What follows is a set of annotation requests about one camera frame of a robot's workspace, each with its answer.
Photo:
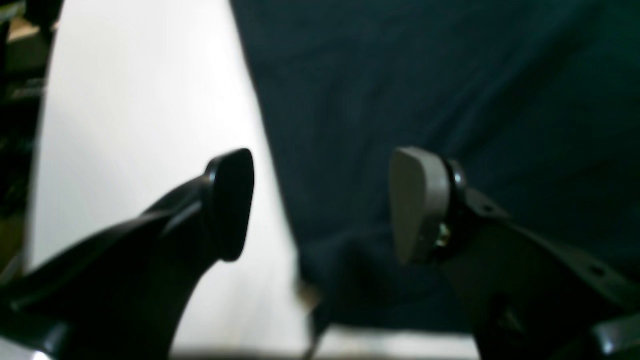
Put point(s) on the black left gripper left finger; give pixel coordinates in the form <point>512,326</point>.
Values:
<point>120,294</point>

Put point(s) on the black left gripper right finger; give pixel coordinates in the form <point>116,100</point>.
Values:
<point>527,297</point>

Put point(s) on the black t-shirt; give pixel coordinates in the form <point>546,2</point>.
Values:
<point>538,100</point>

